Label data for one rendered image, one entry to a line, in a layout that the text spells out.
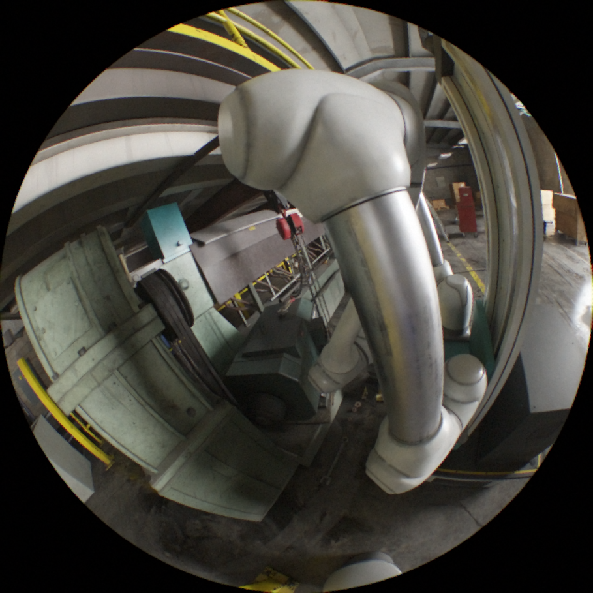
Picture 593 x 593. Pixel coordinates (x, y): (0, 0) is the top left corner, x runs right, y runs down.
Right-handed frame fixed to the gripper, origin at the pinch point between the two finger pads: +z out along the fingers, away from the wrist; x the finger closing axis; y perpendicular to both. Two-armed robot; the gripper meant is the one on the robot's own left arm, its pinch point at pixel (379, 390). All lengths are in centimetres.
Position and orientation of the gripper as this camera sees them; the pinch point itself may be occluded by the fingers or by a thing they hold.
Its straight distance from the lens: 86.0
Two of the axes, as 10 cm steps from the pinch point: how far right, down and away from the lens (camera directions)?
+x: -5.8, 5.0, -6.4
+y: -7.4, 0.0, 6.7
